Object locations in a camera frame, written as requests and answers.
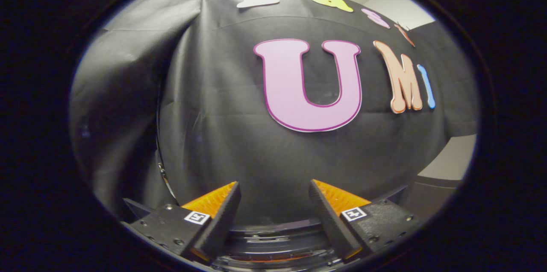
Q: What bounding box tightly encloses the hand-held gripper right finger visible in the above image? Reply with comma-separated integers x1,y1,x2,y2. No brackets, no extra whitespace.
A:
309,179,423,262

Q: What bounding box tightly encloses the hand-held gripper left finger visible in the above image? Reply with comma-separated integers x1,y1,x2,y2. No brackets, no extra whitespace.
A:
121,181,242,264

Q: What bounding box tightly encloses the white cabinet with grey top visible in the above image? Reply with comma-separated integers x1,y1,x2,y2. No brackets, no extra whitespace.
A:
404,134,477,221

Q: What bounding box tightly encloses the black backdrop cloth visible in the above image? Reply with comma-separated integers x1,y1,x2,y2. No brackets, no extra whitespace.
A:
68,0,479,225

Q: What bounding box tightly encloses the grey washing machine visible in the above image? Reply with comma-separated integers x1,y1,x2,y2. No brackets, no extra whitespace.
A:
212,219,342,270

